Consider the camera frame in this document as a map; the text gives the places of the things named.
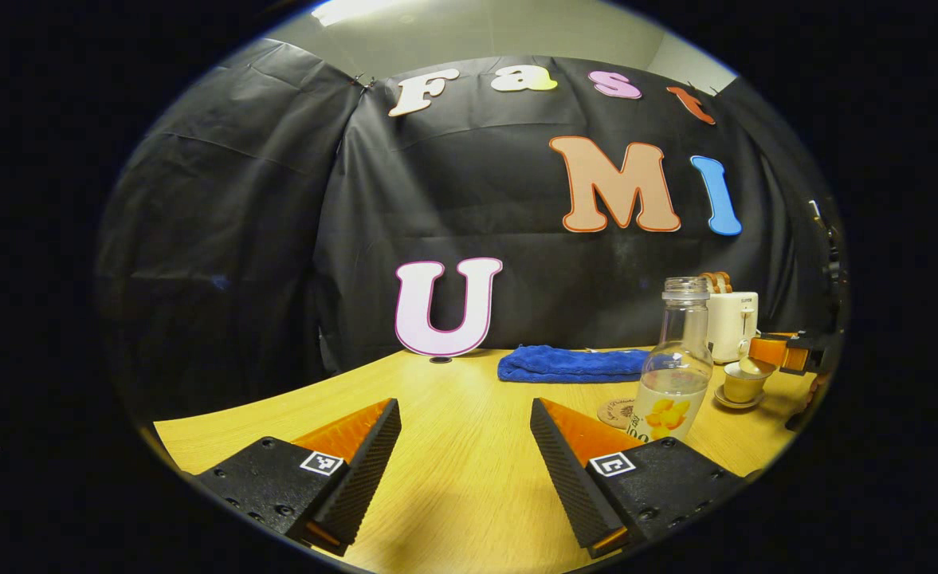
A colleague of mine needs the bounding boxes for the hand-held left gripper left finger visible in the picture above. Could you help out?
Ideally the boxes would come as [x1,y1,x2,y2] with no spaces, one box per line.
[184,398,402,557]

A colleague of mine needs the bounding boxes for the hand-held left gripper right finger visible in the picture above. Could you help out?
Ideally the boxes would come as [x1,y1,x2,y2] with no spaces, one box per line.
[530,397,748,559]

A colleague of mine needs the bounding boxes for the cream ceramic teacup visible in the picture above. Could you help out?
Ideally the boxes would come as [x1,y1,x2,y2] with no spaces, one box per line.
[724,363,771,403]

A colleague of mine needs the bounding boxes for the round cork coaster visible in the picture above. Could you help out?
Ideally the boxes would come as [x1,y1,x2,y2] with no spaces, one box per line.
[597,398,637,431]

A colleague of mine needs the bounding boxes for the clear plastic water bottle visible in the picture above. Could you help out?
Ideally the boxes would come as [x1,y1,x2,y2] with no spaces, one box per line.
[628,277,714,444]

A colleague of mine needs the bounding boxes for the cream toaster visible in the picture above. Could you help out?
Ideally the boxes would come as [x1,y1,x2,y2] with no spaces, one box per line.
[706,291,759,365]

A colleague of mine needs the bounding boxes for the cream ceramic saucer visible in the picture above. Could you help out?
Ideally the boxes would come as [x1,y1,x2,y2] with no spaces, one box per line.
[714,386,766,411]

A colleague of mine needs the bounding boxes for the blue folded towel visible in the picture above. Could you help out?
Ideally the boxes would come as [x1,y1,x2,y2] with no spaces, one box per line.
[497,344,653,384]

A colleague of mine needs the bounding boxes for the black backdrop cloth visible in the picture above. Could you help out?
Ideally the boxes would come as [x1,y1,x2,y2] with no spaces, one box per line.
[94,38,844,423]

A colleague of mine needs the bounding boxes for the ceiling light panel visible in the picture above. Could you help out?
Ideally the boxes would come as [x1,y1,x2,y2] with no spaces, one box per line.
[312,0,438,27]

